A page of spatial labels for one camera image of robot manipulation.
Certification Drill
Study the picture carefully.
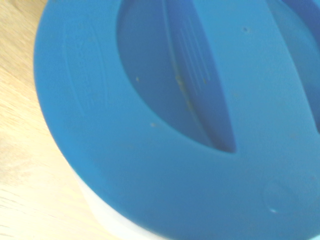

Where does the translucent pitcher blue lid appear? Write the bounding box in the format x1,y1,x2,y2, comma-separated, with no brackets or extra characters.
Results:
33,0,320,240

